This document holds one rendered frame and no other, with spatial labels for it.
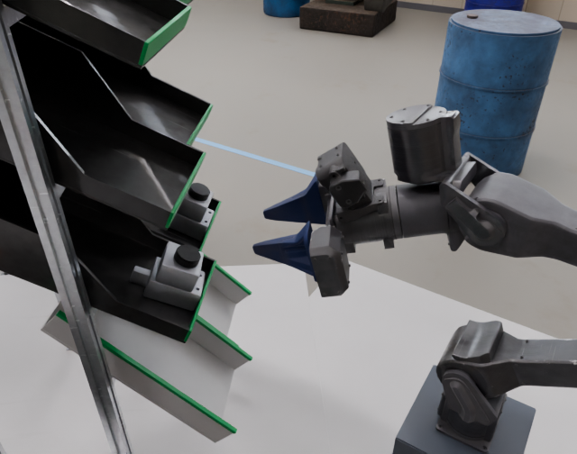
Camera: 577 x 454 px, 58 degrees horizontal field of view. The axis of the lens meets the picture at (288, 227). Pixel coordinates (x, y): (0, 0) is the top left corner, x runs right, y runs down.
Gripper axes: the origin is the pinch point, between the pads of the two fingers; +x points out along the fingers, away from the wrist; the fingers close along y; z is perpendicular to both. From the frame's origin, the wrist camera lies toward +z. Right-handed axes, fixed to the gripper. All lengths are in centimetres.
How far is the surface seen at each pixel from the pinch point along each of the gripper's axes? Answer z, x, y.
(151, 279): -2.8, 16.9, 2.9
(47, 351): -32, 59, -16
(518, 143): -129, -79, -255
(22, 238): 7.8, 25.7, 7.2
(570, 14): -179, -225, -656
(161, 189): 7.8, 11.8, 1.4
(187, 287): -4.9, 13.3, 2.6
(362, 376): -47, 0, -18
